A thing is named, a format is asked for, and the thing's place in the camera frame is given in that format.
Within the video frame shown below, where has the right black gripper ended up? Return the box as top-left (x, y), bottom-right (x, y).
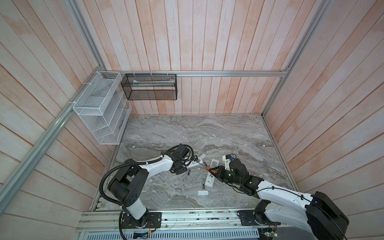
top-left (208, 165), bottom-right (241, 186)

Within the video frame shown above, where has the orange handled screwdriver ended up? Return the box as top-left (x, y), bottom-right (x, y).
top-left (206, 166), bottom-right (217, 176)

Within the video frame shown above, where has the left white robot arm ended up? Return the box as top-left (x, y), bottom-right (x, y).
top-left (99, 144), bottom-right (204, 225)

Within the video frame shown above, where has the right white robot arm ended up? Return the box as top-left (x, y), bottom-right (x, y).
top-left (207, 159), bottom-right (350, 240)

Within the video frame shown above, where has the black corrugated cable conduit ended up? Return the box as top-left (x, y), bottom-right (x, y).
top-left (98, 144), bottom-right (194, 240)

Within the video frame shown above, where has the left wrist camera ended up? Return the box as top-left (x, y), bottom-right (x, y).
top-left (167, 144), bottom-right (194, 175)

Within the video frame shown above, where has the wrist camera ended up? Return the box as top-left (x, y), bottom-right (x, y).
top-left (167, 144), bottom-right (194, 175)
top-left (222, 154), bottom-right (237, 171)

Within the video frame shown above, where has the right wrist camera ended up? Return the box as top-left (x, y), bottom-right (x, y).
top-left (222, 154), bottom-right (237, 171)

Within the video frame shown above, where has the aluminium mounting rail front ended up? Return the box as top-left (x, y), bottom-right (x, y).
top-left (74, 207), bottom-right (326, 233)

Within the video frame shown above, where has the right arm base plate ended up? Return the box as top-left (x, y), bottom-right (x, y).
top-left (237, 210), bottom-right (282, 227)

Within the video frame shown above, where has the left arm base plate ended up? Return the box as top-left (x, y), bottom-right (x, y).
top-left (119, 212), bottom-right (162, 229)

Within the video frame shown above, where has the black wire mesh basket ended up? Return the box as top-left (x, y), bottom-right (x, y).
top-left (121, 73), bottom-right (178, 101)

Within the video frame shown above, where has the white wire mesh shelf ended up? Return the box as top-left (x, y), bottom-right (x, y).
top-left (73, 71), bottom-right (132, 145)

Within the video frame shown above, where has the aluminium frame bar back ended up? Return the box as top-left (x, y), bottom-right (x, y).
top-left (118, 70), bottom-right (288, 78)

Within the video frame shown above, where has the aluminium frame bar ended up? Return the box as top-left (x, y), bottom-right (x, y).
top-left (1, 66), bottom-right (105, 215)
top-left (118, 70), bottom-right (288, 78)

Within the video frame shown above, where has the aluminium frame bar left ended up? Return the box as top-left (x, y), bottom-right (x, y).
top-left (1, 66), bottom-right (105, 215)

